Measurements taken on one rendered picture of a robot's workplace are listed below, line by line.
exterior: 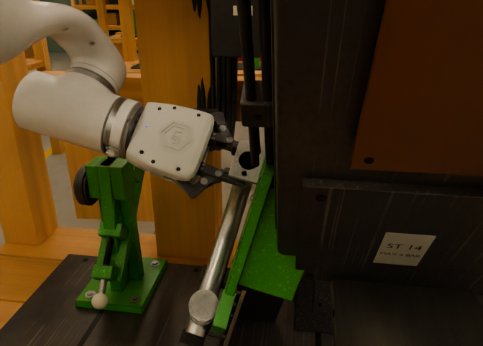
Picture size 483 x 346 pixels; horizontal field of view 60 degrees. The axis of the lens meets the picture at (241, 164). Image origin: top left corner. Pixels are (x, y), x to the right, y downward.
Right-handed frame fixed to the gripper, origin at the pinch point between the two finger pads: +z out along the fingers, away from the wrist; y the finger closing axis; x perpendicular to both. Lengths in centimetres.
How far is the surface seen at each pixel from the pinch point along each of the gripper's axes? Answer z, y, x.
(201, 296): 0.2, -18.1, 0.6
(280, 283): 8.9, -14.1, -2.9
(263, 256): 5.9, -12.0, -5.0
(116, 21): -391, 515, 753
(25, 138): -49, 4, 35
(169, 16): -20.8, 26.2, 8.7
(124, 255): -16.1, -14.7, 25.1
